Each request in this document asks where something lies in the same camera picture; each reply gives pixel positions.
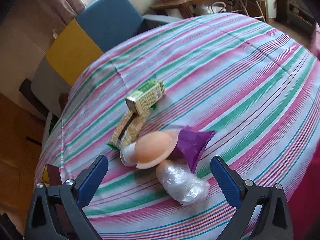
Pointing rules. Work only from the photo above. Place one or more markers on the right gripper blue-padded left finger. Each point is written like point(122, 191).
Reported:
point(88, 181)

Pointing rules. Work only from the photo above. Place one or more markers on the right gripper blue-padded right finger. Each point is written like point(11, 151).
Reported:
point(229, 181)

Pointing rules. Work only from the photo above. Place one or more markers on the peach silicone cup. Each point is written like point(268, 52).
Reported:
point(149, 150)

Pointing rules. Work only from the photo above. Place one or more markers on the small green medicine box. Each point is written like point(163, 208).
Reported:
point(145, 96)

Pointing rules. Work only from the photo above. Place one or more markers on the gold metal tin tray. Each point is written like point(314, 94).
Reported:
point(51, 176)

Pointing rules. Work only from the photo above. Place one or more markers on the wooden wardrobe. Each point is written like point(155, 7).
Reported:
point(21, 134)

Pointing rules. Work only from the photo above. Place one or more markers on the striped pink green bedspread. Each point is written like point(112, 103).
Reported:
point(256, 87)

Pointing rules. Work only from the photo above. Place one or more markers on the grey yellow blue sofa chair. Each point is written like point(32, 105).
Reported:
point(101, 26)

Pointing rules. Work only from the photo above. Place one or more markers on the white kettle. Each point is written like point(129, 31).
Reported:
point(215, 8)

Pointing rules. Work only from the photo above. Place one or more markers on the wooden desk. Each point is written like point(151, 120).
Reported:
point(182, 5)

